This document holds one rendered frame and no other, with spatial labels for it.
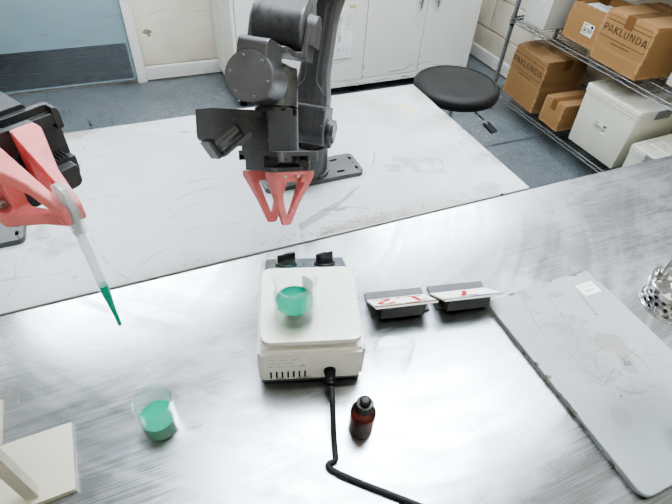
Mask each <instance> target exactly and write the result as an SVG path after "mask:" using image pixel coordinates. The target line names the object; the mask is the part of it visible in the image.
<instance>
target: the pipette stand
mask: <svg viewBox="0 0 672 504"><path fill-rule="evenodd" d="M3 419H4V401H3V399H0V504H46V503H48V502H51V501H54V500H56V499H59V498H61V497H64V496H67V495H69V494H72V493H75V492H77V491H78V489H77V474H76V459H75V444H74V428H73V424H72V423H71V422H70V423H67V424H64V425H61V426H58V427H55V428H52V429H49V430H46V431H43V432H40V433H37V434H34V435H31V436H28V437H25V438H22V439H19V440H16V441H13V442H10V443H7V444H4V445H2V444H3Z"/></svg>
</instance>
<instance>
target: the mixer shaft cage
mask: <svg viewBox="0 0 672 504"><path fill-rule="evenodd" d="M639 300H640V302H641V304H642V306H643V307H644V308H645V310H646V311H647V312H648V313H650V314H651V315H652V316H653V317H655V318H656V319H658V320H659V321H661V322H663V323H666V324H668V325H671V326H672V256H671V258H670V259H669V260H668V262H667V263H666V264H665V265H663V266H659V267H656V268H655V269H654V270H653V271H652V272H651V274H650V275H649V277H648V283H647V285H645V286H643V287H642V288H641V290H640V291H639ZM650 304H651V305H652V306H650ZM656 310H658V311H659V312H660V313H658V312H656ZM665 316H666V317H668V318H666V317H665Z"/></svg>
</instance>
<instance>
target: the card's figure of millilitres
mask: <svg viewBox="0 0 672 504"><path fill-rule="evenodd" d="M424 300H433V299H432V298H430V297H428V296H426V295H424V294H422V295H413V296H404V297H395V298H386V299H376V300H369V301H371V302H372V303H373V304H375V305H376V306H379V305H388V304H397V303H406V302H415V301H424Z"/></svg>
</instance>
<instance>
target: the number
mask: <svg viewBox="0 0 672 504"><path fill-rule="evenodd" d="M489 293H498V292H497V291H494V290H490V289H487V288H479V289H470V290H461V291H452V292H443V293H433V294H435V295H438V296H440V297H442V298H453V297H462V296H471V295H480V294H489Z"/></svg>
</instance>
